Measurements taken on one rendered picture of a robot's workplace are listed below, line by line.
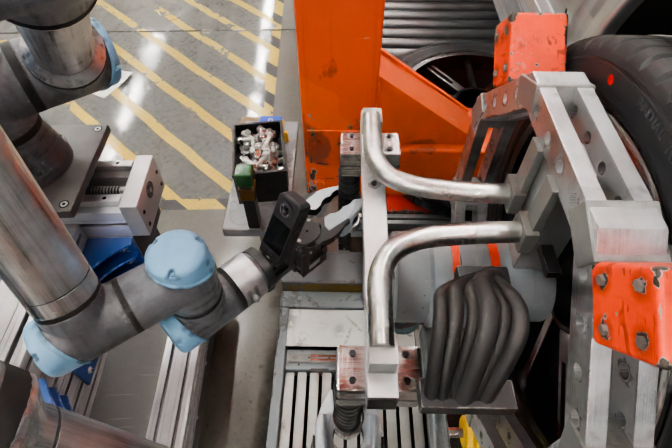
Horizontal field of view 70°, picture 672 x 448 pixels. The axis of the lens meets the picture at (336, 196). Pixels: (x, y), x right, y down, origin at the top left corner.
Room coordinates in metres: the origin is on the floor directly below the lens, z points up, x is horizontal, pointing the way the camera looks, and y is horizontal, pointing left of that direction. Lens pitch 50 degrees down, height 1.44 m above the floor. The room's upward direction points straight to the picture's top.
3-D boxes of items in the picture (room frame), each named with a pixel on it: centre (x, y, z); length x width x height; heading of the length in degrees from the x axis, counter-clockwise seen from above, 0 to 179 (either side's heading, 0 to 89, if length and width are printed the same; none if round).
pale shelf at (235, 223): (0.94, 0.21, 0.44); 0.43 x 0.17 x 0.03; 179
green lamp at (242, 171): (0.75, 0.21, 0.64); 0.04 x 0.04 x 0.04; 89
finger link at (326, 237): (0.45, 0.02, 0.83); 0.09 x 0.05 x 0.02; 125
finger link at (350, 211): (0.48, -0.02, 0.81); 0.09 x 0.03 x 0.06; 125
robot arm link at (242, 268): (0.37, 0.14, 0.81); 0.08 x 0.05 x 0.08; 43
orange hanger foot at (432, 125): (0.86, -0.35, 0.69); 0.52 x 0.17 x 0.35; 89
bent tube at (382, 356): (0.25, -0.13, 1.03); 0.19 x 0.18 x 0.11; 89
